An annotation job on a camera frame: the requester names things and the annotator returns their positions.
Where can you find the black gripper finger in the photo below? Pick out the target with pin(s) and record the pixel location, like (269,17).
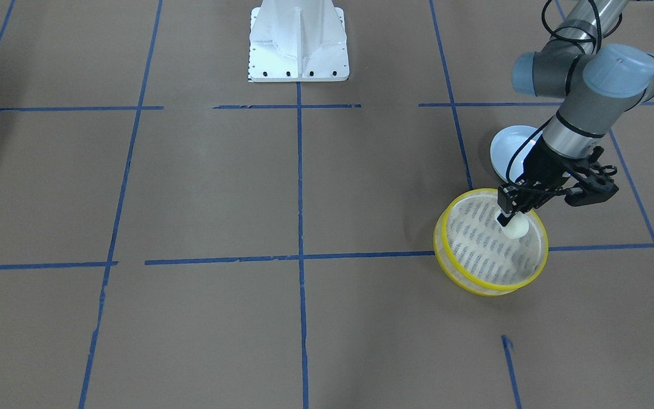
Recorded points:
(504,218)

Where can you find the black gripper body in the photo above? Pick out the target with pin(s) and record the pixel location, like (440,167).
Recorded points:
(544,166)

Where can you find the white steamed bun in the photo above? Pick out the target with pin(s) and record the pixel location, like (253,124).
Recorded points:
(518,227)

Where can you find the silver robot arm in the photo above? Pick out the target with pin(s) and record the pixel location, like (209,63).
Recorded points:
(597,83)

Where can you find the yellow round steamer basket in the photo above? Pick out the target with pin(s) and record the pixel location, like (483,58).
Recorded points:
(476,256)

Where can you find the light blue plate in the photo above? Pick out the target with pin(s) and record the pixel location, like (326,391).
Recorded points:
(505,144)

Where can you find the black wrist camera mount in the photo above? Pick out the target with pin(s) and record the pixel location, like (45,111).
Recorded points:
(594,182)

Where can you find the white pedestal column base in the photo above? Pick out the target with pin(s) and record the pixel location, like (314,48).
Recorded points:
(298,41)

